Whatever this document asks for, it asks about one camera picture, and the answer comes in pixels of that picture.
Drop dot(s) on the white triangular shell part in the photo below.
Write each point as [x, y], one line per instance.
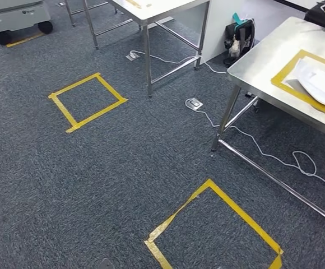
[319, 85]

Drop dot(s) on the yellow floor tape strip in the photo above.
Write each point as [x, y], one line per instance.
[25, 39]

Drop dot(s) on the stainless steel workbench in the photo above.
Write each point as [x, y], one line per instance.
[263, 63]

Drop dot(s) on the white table with steel legs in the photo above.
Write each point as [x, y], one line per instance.
[162, 9]

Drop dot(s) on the metal floor socket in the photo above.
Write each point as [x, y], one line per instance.
[133, 56]
[194, 104]

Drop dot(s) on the yellow workbench marking tape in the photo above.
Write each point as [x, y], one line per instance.
[279, 76]

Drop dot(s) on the grey wheeled machine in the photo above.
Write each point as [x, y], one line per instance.
[14, 16]

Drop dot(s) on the yellow floor tape outline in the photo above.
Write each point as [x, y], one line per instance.
[235, 202]
[64, 109]

